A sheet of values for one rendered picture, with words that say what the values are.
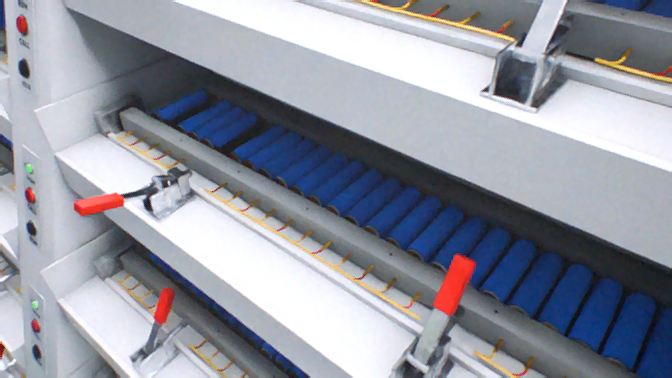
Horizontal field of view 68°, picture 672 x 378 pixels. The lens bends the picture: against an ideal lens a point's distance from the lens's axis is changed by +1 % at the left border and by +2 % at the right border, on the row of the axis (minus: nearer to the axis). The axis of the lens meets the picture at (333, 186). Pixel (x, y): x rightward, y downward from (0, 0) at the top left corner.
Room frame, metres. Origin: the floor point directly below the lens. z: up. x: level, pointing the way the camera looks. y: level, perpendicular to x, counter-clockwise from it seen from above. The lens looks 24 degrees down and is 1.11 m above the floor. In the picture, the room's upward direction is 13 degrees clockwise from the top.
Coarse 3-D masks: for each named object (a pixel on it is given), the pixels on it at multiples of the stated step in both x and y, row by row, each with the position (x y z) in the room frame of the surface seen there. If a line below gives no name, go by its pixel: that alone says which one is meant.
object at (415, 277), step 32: (128, 128) 0.49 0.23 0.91; (160, 128) 0.47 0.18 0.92; (192, 160) 0.43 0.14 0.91; (224, 160) 0.42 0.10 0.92; (256, 192) 0.39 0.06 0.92; (288, 192) 0.38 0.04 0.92; (288, 224) 0.36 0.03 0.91; (320, 224) 0.35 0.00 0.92; (352, 224) 0.35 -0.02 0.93; (352, 256) 0.33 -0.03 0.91; (384, 256) 0.32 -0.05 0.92; (416, 288) 0.30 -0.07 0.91; (480, 320) 0.27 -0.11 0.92; (512, 320) 0.27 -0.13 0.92; (512, 352) 0.27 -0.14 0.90; (544, 352) 0.25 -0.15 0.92; (576, 352) 0.25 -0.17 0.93
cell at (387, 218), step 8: (408, 192) 0.39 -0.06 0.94; (416, 192) 0.40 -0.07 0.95; (392, 200) 0.39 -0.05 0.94; (400, 200) 0.38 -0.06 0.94; (408, 200) 0.39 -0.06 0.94; (416, 200) 0.39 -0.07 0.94; (384, 208) 0.38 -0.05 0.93; (392, 208) 0.37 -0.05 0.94; (400, 208) 0.38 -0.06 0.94; (408, 208) 0.38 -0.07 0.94; (376, 216) 0.36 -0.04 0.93; (384, 216) 0.36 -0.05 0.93; (392, 216) 0.37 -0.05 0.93; (400, 216) 0.37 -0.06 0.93; (368, 224) 0.36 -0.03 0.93; (376, 224) 0.35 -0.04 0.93; (384, 224) 0.36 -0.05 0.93; (392, 224) 0.36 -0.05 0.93; (376, 232) 0.35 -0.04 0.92; (384, 232) 0.35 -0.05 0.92
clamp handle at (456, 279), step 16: (464, 256) 0.26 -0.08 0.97; (448, 272) 0.25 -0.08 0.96; (464, 272) 0.25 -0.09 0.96; (448, 288) 0.25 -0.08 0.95; (464, 288) 0.25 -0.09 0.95; (448, 304) 0.25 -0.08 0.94; (432, 320) 0.25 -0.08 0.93; (432, 336) 0.24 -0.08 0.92; (416, 352) 0.24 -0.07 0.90; (432, 352) 0.24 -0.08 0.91
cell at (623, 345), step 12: (636, 300) 0.30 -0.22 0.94; (648, 300) 0.30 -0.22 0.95; (624, 312) 0.29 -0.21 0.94; (636, 312) 0.29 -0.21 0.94; (648, 312) 0.29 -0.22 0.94; (624, 324) 0.28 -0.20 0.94; (636, 324) 0.28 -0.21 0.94; (648, 324) 0.28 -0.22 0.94; (612, 336) 0.27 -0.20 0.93; (624, 336) 0.27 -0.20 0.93; (636, 336) 0.27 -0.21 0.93; (612, 348) 0.26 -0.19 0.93; (624, 348) 0.26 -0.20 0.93; (636, 348) 0.26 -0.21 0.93; (612, 360) 0.26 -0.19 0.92; (624, 360) 0.25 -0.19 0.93
